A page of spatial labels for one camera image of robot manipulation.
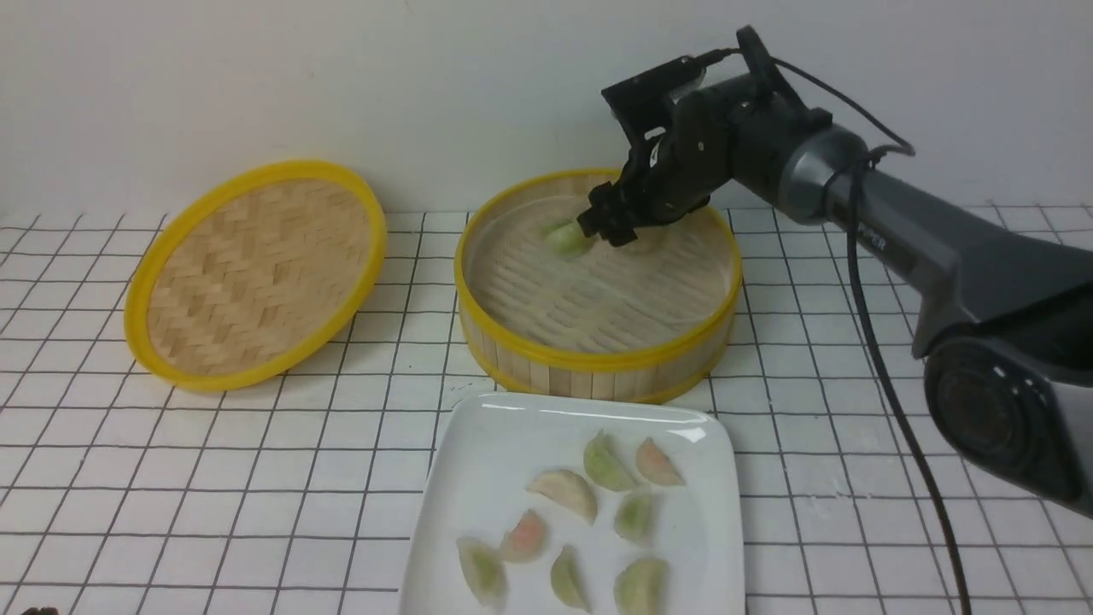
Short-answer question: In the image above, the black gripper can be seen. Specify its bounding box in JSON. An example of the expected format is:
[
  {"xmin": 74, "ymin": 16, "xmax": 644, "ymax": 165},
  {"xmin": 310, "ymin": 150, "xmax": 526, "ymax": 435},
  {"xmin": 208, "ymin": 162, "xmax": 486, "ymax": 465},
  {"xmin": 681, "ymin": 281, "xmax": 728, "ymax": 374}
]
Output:
[{"xmin": 577, "ymin": 87, "xmax": 734, "ymax": 248}]

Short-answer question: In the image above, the green dumpling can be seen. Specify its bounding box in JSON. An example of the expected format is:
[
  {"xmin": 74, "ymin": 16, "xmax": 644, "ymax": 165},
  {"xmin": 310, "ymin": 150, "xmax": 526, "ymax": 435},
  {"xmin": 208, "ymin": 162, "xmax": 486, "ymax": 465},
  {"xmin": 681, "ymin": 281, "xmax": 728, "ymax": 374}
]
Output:
[{"xmin": 543, "ymin": 220, "xmax": 596, "ymax": 260}]

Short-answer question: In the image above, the pink dumpling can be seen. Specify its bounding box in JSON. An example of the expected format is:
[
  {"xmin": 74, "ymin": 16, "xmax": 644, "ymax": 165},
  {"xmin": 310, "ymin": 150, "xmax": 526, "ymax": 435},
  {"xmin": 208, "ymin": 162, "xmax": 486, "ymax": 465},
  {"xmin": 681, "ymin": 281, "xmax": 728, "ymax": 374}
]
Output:
[{"xmin": 497, "ymin": 507, "xmax": 549, "ymax": 564}]

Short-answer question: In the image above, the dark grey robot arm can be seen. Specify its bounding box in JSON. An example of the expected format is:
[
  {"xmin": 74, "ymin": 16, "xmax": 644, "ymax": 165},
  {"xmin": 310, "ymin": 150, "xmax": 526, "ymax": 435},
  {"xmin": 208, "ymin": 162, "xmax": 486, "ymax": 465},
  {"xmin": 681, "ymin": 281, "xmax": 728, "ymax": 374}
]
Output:
[{"xmin": 579, "ymin": 74, "xmax": 1092, "ymax": 515}]

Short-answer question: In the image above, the green dumpling plate top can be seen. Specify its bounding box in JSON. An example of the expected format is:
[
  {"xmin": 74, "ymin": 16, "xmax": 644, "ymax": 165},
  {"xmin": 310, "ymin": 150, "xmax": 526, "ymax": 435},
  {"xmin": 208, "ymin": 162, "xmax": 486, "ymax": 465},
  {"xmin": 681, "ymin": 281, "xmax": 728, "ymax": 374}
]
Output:
[{"xmin": 581, "ymin": 430, "xmax": 637, "ymax": 493}]

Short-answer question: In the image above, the green dumpling plate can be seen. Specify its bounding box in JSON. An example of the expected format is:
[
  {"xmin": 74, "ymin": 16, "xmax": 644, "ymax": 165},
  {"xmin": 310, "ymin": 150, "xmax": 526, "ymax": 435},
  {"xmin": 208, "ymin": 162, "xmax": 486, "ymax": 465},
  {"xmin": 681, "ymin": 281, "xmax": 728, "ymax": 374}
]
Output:
[
  {"xmin": 581, "ymin": 430, "xmax": 637, "ymax": 493},
  {"xmin": 456, "ymin": 536, "xmax": 508, "ymax": 612},
  {"xmin": 550, "ymin": 544, "xmax": 591, "ymax": 612},
  {"xmin": 613, "ymin": 489, "xmax": 655, "ymax": 545},
  {"xmin": 614, "ymin": 556, "xmax": 669, "ymax": 614}
]

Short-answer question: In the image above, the pink dumpling plate top right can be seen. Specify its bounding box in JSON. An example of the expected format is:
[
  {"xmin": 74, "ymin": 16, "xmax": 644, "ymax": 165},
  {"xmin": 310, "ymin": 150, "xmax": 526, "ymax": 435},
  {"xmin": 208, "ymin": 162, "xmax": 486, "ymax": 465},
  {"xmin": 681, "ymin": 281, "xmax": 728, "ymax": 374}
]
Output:
[{"xmin": 634, "ymin": 437, "xmax": 686, "ymax": 487}]

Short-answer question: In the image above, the white dumpling on plate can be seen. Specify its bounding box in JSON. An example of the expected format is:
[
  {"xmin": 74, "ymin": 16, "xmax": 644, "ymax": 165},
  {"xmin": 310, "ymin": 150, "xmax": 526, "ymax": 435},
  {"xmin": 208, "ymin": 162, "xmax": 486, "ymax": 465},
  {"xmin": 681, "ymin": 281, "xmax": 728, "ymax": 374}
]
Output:
[{"xmin": 526, "ymin": 470, "xmax": 599, "ymax": 525}]

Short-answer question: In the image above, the white square ceramic plate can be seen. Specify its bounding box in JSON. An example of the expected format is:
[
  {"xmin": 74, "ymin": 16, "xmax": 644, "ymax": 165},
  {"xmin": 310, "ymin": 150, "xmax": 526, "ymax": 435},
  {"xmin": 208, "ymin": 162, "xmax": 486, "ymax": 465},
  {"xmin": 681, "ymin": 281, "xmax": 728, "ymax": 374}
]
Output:
[{"xmin": 399, "ymin": 393, "xmax": 748, "ymax": 614}]

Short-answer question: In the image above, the green dumpling plate bottom middle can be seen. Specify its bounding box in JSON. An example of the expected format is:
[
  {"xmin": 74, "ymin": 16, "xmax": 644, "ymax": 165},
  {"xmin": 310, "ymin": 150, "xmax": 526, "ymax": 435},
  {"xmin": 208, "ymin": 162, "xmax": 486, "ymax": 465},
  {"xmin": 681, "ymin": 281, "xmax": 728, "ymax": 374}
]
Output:
[{"xmin": 550, "ymin": 544, "xmax": 591, "ymax": 612}]

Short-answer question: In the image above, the green dumpling plate bottom left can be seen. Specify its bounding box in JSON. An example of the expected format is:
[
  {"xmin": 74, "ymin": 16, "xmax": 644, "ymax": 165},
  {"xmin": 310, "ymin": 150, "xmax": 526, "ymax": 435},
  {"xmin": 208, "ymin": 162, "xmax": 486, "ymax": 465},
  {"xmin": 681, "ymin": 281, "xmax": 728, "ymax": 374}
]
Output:
[{"xmin": 456, "ymin": 536, "xmax": 508, "ymax": 612}]

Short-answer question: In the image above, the green dumpling plate bottom right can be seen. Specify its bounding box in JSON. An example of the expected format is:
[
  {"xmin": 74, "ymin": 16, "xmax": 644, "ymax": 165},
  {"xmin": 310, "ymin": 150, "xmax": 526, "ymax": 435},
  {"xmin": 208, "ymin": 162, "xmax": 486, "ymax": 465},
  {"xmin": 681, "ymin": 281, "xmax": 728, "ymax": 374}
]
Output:
[{"xmin": 614, "ymin": 556, "xmax": 669, "ymax": 614}]

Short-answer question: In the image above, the pale white dumpling in steamer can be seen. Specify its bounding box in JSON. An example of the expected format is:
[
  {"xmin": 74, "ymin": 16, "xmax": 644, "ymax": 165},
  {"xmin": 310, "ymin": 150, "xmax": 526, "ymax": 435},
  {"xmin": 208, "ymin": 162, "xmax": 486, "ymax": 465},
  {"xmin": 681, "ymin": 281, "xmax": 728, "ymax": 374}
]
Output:
[{"xmin": 631, "ymin": 226, "xmax": 672, "ymax": 255}]

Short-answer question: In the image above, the yellow rimmed bamboo steamer basket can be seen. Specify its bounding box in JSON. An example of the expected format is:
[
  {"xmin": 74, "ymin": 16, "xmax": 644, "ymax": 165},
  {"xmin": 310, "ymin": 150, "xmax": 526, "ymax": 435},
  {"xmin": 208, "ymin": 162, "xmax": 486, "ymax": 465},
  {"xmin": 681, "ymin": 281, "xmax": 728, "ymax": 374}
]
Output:
[{"xmin": 454, "ymin": 167, "xmax": 743, "ymax": 404}]

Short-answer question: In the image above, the yellow rimmed bamboo steamer lid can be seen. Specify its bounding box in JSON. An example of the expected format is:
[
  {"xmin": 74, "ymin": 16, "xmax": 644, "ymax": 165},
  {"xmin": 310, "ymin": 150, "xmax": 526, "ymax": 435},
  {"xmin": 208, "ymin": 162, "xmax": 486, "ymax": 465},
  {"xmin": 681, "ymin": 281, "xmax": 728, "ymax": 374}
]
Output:
[{"xmin": 124, "ymin": 159, "xmax": 388, "ymax": 390}]

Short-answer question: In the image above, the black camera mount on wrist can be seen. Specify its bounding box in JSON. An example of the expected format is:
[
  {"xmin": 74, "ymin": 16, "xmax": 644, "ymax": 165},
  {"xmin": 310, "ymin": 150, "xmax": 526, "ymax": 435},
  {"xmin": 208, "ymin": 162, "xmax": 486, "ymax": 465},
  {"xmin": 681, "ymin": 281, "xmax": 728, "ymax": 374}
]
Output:
[{"xmin": 601, "ymin": 57, "xmax": 706, "ymax": 152}]

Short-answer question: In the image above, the black cable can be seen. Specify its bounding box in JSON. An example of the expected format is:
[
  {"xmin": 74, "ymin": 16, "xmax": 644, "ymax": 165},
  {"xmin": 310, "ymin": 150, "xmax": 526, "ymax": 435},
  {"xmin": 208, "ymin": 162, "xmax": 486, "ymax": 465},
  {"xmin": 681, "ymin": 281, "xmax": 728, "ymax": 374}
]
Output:
[{"xmin": 693, "ymin": 49, "xmax": 974, "ymax": 615}]

